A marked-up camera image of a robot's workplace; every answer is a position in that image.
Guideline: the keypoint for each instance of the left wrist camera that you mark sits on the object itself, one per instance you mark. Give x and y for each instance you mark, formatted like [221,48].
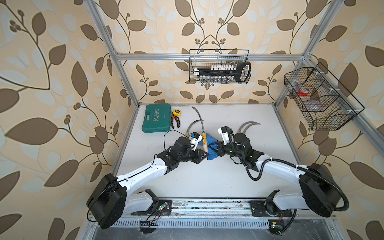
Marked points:
[195,139]

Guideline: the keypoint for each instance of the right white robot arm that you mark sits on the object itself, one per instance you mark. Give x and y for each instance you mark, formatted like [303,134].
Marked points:
[316,190]

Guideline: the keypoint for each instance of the yellow tape measure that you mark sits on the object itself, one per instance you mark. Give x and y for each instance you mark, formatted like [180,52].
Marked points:
[177,112]

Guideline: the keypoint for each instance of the right black wire basket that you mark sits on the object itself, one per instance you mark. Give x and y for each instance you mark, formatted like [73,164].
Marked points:
[330,104]

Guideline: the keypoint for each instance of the blue grey microfiber rag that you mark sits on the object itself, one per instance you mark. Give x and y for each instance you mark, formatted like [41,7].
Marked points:
[211,147]

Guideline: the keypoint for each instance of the black wire basket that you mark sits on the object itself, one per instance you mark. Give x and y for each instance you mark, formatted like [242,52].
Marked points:
[207,57]
[330,104]

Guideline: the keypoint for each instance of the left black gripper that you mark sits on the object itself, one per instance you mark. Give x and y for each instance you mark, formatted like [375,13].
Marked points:
[198,153]

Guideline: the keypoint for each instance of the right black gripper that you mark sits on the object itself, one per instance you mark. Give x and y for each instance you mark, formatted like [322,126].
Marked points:
[219,149]

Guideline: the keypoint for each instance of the red item in basket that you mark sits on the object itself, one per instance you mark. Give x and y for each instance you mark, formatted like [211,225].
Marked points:
[303,92]

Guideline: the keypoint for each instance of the rear black wire basket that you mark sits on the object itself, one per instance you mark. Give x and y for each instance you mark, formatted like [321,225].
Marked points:
[207,57]

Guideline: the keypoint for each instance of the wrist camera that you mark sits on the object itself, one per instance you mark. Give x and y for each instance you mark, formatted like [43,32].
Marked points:
[226,134]
[195,139]

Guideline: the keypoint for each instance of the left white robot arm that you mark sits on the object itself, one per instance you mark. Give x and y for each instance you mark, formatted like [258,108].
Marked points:
[114,196]

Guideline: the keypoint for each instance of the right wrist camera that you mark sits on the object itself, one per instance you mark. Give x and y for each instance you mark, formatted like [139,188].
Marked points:
[226,134]

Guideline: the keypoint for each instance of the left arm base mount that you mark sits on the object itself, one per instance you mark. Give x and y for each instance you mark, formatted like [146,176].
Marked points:
[156,207]

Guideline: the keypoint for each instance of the green plastic tool case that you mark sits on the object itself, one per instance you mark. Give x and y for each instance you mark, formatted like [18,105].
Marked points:
[157,118]

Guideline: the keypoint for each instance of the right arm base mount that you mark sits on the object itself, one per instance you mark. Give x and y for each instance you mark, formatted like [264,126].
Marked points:
[267,208]

